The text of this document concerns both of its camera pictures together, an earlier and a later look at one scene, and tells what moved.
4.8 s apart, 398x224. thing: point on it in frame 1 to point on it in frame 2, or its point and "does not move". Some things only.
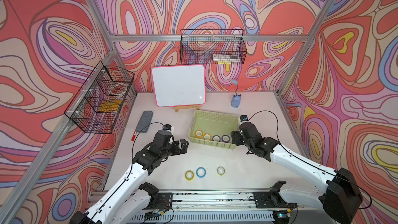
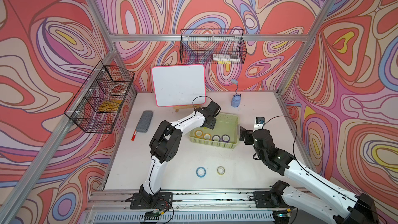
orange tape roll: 198,134 does not move
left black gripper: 176,149 to 212,123
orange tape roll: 207,136 does not move
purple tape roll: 216,138 does not move
